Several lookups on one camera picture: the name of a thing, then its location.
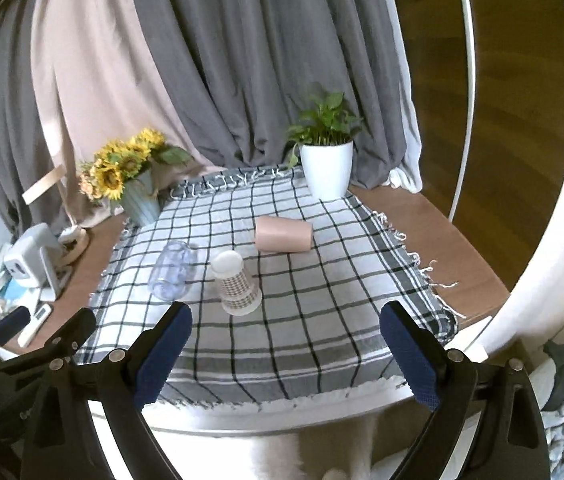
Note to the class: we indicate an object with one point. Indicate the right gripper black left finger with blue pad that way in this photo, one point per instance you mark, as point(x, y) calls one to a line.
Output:
point(60, 440)

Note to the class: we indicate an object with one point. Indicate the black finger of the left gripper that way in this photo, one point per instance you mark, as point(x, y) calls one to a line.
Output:
point(13, 323)
point(69, 337)

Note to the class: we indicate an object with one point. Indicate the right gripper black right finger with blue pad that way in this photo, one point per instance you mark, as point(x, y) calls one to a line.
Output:
point(509, 442)

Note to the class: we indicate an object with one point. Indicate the white plaid patterned cup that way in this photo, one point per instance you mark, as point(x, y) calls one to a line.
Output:
point(239, 294)

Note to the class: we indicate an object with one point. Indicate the clear plastic cup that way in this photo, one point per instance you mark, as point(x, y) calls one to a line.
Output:
point(171, 271)

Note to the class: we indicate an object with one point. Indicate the pink cup lying sideways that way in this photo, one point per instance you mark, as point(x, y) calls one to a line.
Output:
point(278, 234)

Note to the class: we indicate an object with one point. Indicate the white remote control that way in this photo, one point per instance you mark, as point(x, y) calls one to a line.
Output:
point(37, 317)

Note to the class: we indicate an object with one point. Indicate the white small appliance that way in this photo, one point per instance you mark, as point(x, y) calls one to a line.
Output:
point(33, 260)

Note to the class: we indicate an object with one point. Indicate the light blue ribbed vase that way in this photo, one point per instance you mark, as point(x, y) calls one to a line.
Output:
point(140, 199)

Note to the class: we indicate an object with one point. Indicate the yellow sunflower bouquet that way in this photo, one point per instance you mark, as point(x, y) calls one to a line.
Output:
point(111, 170)

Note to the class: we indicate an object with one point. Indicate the black white checked tablecloth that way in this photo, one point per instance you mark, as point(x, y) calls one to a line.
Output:
point(317, 328)

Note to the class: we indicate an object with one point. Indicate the beige pink curtain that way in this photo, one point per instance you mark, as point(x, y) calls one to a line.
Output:
point(95, 81)

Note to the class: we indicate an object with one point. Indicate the white ribbed plant pot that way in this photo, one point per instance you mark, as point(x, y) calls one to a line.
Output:
point(327, 169)

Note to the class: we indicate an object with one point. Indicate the green potted plant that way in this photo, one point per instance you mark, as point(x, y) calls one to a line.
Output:
point(327, 122)

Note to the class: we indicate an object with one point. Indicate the grey curtain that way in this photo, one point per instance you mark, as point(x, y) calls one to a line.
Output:
point(239, 72)

